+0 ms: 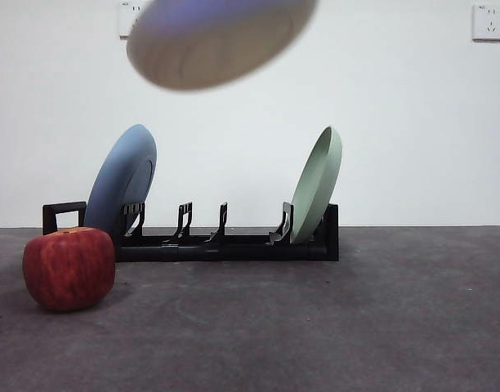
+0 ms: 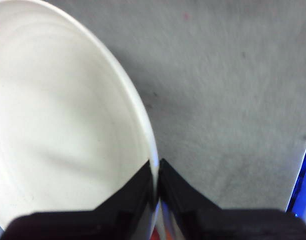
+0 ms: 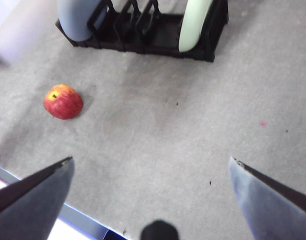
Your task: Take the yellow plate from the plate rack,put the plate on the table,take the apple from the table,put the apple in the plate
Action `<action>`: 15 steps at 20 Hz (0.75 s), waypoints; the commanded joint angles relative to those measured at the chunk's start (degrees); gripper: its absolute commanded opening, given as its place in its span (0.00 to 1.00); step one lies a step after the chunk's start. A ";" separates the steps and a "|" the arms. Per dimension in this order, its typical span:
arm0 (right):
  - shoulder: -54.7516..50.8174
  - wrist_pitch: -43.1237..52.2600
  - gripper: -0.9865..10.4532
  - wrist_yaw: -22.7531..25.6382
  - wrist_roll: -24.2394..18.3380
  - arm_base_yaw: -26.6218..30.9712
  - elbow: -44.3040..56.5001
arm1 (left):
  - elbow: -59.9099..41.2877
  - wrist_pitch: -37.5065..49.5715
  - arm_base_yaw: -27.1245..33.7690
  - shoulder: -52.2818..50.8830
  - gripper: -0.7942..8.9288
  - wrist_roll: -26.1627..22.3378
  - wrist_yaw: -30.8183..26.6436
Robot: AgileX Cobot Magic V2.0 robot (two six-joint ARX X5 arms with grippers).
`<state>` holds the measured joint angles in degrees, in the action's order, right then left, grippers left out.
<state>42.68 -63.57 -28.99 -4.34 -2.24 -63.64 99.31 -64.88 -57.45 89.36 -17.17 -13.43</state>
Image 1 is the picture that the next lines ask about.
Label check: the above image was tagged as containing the blue plate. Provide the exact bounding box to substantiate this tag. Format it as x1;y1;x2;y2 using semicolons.
83;123;158;247

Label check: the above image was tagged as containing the red apple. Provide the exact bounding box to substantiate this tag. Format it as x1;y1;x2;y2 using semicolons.
22;226;117;314

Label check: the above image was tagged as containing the white wall socket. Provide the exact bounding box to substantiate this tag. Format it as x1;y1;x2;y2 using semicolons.
118;0;153;40
472;3;500;42

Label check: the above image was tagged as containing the pale yellow plate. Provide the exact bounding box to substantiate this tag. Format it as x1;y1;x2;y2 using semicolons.
126;0;319;91

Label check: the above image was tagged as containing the black plate rack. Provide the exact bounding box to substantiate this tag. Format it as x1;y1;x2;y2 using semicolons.
42;201;340;263

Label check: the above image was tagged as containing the green plate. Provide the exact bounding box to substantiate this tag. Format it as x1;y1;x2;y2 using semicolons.
289;125;344;246

